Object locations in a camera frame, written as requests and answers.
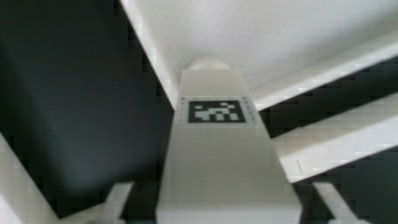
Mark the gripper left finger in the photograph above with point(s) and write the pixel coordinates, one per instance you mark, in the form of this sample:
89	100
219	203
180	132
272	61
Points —
103	214

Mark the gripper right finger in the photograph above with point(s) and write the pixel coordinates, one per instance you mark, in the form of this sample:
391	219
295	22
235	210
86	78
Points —
336	204

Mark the white desk leg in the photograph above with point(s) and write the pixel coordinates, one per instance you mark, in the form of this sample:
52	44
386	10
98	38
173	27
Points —
224	183

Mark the white desk top tray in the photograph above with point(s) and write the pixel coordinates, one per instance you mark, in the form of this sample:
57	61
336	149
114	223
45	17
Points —
295	42

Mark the white left fence block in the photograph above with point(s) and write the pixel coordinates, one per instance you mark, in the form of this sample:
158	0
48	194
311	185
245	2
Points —
23	206

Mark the white front fence bar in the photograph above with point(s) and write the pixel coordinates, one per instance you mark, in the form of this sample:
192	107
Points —
338	140

